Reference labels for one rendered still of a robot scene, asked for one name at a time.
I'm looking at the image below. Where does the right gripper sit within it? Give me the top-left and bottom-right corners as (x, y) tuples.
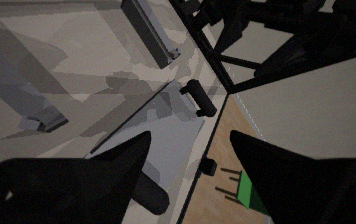
(212, 0), (356, 78)

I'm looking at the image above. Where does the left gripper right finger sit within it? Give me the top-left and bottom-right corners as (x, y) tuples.
(230, 130), (356, 224)

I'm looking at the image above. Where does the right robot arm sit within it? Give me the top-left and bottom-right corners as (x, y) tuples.
(189, 0), (223, 35)

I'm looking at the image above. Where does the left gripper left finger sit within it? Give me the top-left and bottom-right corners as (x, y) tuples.
(0, 131), (151, 224)

